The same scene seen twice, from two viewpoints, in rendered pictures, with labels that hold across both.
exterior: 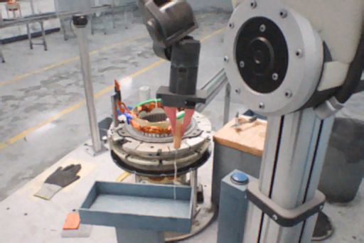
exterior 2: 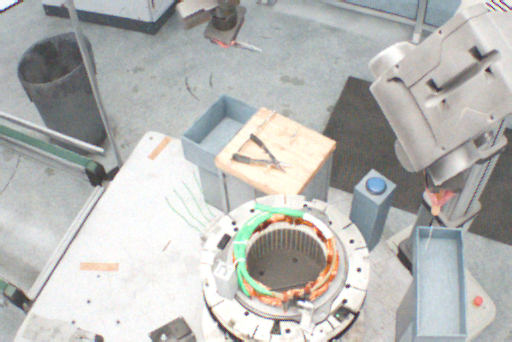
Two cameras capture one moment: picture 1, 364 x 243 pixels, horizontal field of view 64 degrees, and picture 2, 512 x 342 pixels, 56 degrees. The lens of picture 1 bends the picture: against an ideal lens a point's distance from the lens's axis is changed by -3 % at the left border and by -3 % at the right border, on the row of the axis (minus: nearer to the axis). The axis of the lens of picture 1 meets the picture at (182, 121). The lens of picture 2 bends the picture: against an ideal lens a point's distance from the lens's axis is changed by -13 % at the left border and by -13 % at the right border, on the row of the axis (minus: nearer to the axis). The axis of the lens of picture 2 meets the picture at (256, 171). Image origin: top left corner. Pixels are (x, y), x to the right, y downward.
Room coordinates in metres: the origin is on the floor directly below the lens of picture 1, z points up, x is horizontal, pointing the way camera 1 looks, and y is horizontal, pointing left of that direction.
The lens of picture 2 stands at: (0.88, 0.53, 1.99)
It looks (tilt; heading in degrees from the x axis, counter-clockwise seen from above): 53 degrees down; 274
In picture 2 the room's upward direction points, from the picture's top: 3 degrees counter-clockwise
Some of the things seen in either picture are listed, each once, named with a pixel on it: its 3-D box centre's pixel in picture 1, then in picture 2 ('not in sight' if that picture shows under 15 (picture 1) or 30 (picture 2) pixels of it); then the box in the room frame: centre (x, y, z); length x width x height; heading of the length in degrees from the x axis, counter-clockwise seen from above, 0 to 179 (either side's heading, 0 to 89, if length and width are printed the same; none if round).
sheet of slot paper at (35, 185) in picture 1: (60, 177); not in sight; (1.00, 0.50, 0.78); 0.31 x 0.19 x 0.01; 158
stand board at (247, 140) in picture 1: (252, 133); (276, 153); (0.88, -0.23, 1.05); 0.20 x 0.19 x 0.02; 147
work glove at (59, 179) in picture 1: (60, 177); not in sight; (0.99, 0.49, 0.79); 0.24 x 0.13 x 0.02; 158
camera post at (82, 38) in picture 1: (89, 94); not in sight; (1.23, 0.40, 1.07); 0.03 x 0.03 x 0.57; 43
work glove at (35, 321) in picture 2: not in sight; (62, 337); (1.42, 0.14, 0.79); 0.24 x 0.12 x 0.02; 158
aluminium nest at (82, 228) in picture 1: (79, 220); not in sight; (0.75, 0.34, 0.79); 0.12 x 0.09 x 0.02; 3
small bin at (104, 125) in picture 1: (113, 130); not in sight; (1.36, 0.35, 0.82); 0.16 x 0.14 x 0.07; 67
